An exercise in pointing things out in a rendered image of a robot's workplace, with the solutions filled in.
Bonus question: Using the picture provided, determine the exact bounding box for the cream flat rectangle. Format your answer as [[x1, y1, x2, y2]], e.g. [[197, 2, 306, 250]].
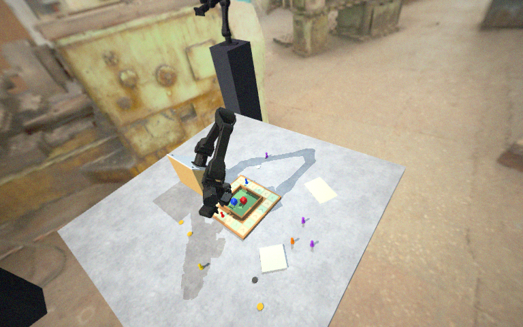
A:
[[304, 177, 337, 204]]

